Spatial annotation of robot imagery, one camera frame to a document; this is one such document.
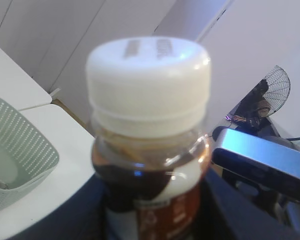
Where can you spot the seated person in background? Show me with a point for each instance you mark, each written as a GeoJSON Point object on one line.
{"type": "Point", "coordinates": [252, 108]}

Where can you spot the brown Nescafe coffee bottle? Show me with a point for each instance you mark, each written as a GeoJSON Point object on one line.
{"type": "Point", "coordinates": [148, 98]}

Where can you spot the green plastic woven basket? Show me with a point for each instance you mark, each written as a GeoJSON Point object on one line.
{"type": "Point", "coordinates": [26, 156]}

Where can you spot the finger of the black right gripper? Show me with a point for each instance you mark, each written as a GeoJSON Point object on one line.
{"type": "Point", "coordinates": [81, 217]}
{"type": "Point", "coordinates": [227, 215]}

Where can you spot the black standing fan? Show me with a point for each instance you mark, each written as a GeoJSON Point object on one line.
{"type": "Point", "coordinates": [279, 87]}

